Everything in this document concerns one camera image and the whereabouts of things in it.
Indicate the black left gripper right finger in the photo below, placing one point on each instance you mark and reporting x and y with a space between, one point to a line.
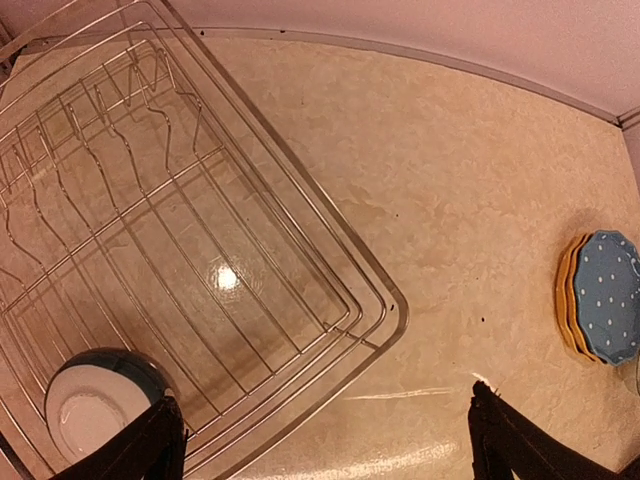
506 445

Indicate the blue dotted plate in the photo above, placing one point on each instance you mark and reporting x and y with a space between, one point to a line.
606 286

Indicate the yellow dotted plate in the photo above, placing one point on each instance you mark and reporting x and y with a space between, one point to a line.
570 310
562 300

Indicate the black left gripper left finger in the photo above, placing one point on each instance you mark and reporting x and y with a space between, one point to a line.
153 446

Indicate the dark teal white bowl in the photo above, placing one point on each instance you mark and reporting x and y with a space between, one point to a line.
97 393

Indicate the metal wire dish rack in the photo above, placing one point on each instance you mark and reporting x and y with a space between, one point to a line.
146 206

